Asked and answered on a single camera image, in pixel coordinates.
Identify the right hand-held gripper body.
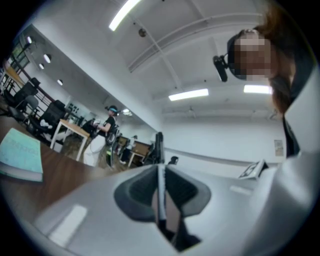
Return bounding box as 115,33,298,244
237,159,270,181

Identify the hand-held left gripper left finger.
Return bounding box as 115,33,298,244
33,164,181,256

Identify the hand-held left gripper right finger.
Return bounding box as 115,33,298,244
165,164,258,256

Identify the person's navy shirt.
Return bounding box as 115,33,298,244
281,113,301,158

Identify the wooden desk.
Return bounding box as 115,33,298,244
128,139,155,168

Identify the long ceiling light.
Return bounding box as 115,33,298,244
243,84,273,95
108,0,143,32
168,88,210,102

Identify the light wood white-legged table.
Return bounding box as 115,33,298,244
49,118,91,162

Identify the teal book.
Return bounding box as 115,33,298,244
0,127,44,183

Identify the black office chair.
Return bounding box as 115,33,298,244
26,99,67,141
2,82,38,106

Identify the person's face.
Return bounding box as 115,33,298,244
234,31,276,82

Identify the grey office chair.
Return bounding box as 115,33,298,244
14,94,38,121

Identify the wall poster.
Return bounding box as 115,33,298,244
273,139,285,158

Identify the black head camera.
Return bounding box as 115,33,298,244
212,53,230,83

